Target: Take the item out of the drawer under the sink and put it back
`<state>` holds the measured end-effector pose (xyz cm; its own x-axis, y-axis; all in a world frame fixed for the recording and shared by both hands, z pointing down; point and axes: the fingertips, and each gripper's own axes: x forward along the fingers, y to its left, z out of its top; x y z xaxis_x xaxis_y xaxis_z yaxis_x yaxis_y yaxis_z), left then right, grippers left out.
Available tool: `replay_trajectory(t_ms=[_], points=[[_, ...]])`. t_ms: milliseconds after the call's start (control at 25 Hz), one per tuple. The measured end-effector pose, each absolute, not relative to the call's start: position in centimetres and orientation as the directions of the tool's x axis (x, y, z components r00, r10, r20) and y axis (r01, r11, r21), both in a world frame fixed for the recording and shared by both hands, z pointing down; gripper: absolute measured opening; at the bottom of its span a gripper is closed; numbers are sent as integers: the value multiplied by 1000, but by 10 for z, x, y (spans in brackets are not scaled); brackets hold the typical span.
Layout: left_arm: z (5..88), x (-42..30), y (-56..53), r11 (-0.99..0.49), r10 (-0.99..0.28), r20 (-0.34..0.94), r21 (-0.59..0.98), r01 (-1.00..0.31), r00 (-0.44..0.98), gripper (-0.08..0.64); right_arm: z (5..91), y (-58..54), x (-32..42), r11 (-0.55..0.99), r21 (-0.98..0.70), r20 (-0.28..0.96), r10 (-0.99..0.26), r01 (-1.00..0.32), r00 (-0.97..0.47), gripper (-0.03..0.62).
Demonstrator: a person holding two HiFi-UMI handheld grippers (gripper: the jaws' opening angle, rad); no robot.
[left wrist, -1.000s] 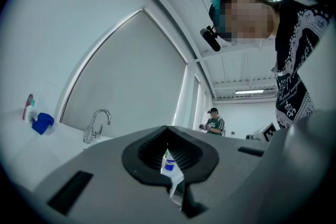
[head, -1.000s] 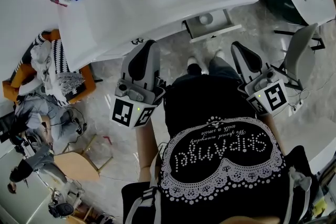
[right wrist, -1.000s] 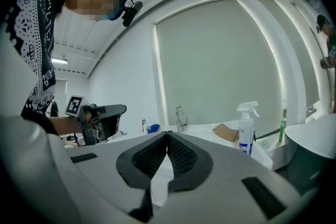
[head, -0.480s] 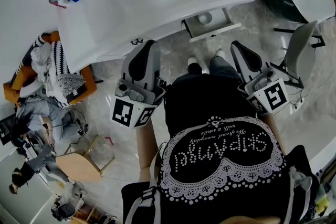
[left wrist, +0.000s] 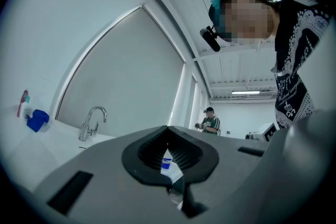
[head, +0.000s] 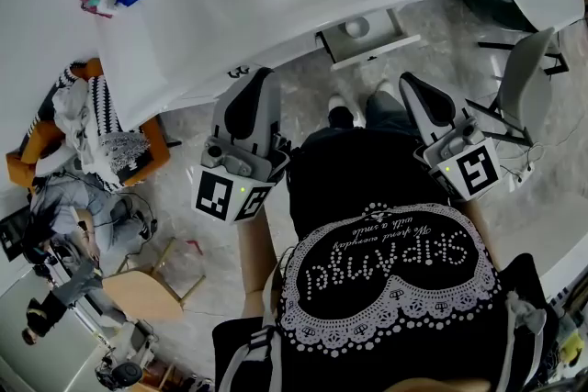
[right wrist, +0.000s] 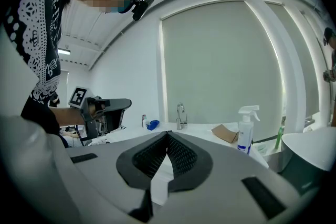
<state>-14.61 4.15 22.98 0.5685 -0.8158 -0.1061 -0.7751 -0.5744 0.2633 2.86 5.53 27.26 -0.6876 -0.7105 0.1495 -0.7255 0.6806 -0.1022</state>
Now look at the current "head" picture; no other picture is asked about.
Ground person's right forearm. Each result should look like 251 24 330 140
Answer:
461 196 504 272

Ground white clothes pile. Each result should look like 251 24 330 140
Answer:
51 80 101 175

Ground wooden side table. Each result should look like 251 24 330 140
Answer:
101 236 208 321

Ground white power strip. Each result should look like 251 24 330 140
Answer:
510 162 537 187

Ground person's left forearm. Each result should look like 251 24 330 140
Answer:
237 215 284 320

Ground white striped shoulder strap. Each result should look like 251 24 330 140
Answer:
218 325 282 392

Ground person's black printed shirt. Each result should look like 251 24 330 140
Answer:
210 128 560 392

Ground black white striped blanket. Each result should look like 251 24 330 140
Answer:
25 61 155 193

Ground grey chair black legs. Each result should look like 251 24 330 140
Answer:
464 27 571 148

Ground white vanity cabinet with sink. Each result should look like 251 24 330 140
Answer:
94 0 452 120

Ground grey white bag strap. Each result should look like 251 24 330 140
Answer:
503 291 548 392

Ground small pink green bottle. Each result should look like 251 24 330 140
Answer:
78 0 121 19

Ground black equipment case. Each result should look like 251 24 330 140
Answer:
0 204 36 263

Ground white paper cup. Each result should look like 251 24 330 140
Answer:
343 16 372 39

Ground person's grey jeans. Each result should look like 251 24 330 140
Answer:
298 89 422 148

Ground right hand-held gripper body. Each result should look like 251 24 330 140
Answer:
412 114 503 203

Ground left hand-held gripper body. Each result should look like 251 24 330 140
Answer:
190 133 293 225

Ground white drawer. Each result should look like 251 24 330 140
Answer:
314 6 423 73

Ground person's left white shoe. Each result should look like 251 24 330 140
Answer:
327 92 351 112

